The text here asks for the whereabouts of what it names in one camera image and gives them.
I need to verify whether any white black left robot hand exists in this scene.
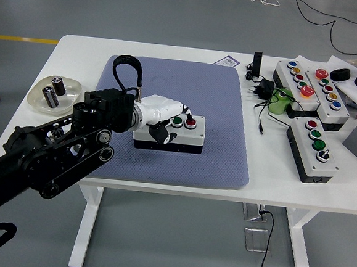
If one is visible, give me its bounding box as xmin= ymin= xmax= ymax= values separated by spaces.
xmin=136 ymin=93 xmax=199 ymax=148

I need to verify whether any four-button control box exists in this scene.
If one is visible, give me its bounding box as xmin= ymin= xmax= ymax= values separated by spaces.
xmin=282 ymin=115 xmax=343 ymax=186
xmin=131 ymin=110 xmax=207 ymax=156

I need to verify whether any five-button box, blue end button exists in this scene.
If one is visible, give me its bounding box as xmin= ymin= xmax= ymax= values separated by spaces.
xmin=301 ymin=67 xmax=355 ymax=134
xmin=269 ymin=59 xmax=324 ymax=116

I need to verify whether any blue-grey textured mat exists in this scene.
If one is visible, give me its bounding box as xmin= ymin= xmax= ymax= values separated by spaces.
xmin=83 ymin=52 xmax=259 ymax=191

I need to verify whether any purple white label card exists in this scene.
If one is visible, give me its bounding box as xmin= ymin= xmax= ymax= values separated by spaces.
xmin=215 ymin=54 xmax=241 ymax=68

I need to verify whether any cream shallow dish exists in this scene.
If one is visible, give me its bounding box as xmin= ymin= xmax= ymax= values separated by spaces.
xmin=25 ymin=73 xmax=84 ymax=119

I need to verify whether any brown cylindrical capacitor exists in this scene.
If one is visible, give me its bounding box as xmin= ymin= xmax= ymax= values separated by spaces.
xmin=40 ymin=86 xmax=61 ymax=109
xmin=51 ymin=75 xmax=68 ymax=97

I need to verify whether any black upright small device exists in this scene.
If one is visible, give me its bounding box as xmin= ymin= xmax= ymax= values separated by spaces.
xmin=251 ymin=51 xmax=263 ymax=79

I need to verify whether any black power adapter plug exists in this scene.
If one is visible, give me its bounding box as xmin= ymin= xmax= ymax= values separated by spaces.
xmin=247 ymin=77 xmax=276 ymax=101

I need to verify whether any green cylindrical cup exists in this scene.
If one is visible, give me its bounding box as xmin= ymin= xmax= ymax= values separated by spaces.
xmin=267 ymin=87 xmax=298 ymax=117

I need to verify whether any white table leg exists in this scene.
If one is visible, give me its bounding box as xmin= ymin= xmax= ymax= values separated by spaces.
xmin=67 ymin=184 xmax=105 ymax=267
xmin=281 ymin=207 xmax=320 ymax=267

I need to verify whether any white flat box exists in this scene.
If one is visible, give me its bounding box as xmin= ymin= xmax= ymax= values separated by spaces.
xmin=292 ymin=52 xmax=357 ymax=110

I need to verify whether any thin black cable bundle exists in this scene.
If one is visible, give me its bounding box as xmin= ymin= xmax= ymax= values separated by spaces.
xmin=243 ymin=62 xmax=267 ymax=84

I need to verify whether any black adapter cord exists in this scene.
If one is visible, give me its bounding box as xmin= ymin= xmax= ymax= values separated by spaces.
xmin=252 ymin=86 xmax=306 ymax=139

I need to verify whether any clear acrylic bracket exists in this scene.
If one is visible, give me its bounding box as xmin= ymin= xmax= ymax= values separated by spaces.
xmin=242 ymin=226 xmax=273 ymax=253
xmin=242 ymin=202 xmax=266 ymax=222

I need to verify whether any black cable with plug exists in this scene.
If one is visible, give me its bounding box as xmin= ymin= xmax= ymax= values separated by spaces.
xmin=254 ymin=209 xmax=276 ymax=267

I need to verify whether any black floor cable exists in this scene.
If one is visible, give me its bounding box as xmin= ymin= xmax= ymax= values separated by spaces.
xmin=289 ymin=0 xmax=357 ymax=56

